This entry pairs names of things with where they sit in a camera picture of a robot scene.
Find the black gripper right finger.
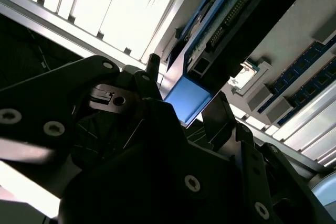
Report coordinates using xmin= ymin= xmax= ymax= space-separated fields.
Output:
xmin=202 ymin=91 xmax=329 ymax=224

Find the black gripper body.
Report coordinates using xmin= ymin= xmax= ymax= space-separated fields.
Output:
xmin=59 ymin=134 xmax=247 ymax=224

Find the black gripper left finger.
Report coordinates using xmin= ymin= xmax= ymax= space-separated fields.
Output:
xmin=0 ymin=54 xmax=208 ymax=196

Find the hard disk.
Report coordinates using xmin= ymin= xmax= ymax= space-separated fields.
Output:
xmin=162 ymin=0 xmax=326 ymax=129

